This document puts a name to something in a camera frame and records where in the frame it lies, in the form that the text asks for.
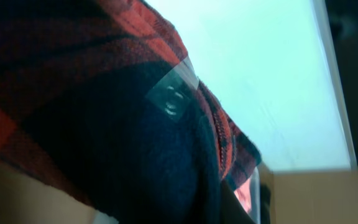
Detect red navy plaid shirt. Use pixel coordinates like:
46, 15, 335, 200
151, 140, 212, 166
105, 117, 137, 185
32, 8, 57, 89
0, 0, 261, 223

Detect clear left gripper finger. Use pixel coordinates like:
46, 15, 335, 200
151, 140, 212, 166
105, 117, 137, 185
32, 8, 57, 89
145, 57, 200, 122

